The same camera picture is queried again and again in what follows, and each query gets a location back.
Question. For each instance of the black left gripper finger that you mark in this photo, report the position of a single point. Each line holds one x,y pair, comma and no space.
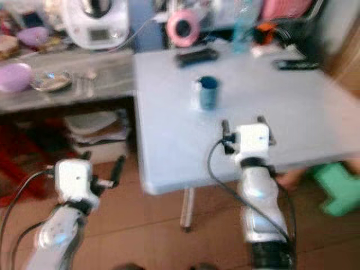
118,169
84,156

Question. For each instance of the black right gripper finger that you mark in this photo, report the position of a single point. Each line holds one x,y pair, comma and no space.
262,120
225,129

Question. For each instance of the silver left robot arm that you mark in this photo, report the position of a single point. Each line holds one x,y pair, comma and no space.
56,233

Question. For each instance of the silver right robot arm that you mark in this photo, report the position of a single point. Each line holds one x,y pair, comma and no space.
259,191

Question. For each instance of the stacked white containers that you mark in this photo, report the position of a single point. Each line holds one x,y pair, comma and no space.
95,135

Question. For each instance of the teal ceramic mug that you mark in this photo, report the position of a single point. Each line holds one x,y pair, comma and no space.
208,94

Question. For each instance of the black remote control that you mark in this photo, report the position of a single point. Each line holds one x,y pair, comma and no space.
295,64

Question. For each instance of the red plastic stool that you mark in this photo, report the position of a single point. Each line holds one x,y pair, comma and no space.
17,163

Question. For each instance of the small white object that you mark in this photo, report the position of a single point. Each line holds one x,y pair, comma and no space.
261,50

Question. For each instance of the white metal table leg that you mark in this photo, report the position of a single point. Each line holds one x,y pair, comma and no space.
187,209

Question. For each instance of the black flat case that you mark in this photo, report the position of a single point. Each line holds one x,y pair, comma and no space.
197,57

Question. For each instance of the clear glass dish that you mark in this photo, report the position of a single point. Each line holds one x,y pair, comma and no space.
52,81

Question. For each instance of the stainless steel counter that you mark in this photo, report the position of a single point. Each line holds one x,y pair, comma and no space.
112,79

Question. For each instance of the orange and black object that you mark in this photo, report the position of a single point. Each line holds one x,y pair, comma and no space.
264,32

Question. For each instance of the teal plastic water bottle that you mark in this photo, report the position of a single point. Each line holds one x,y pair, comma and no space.
244,27

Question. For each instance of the purple plastic bowl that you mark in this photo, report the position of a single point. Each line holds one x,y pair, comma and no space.
14,77

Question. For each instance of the green plastic stool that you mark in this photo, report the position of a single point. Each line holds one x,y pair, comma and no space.
337,188

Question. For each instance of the brown bread loaf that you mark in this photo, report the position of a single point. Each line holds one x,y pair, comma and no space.
8,46

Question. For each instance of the pink cushion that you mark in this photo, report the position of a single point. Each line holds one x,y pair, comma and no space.
287,8

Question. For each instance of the purple plastic lid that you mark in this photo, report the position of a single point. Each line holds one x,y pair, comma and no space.
32,36

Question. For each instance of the white kitchen appliance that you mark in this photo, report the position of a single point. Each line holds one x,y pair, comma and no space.
95,25

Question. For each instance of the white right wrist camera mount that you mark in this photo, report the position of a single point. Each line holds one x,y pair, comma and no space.
252,140

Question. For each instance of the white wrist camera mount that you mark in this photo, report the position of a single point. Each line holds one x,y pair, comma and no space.
252,140
73,180

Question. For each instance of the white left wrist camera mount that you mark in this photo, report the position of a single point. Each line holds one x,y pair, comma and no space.
73,180

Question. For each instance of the black chair frame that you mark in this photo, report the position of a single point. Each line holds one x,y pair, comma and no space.
315,22

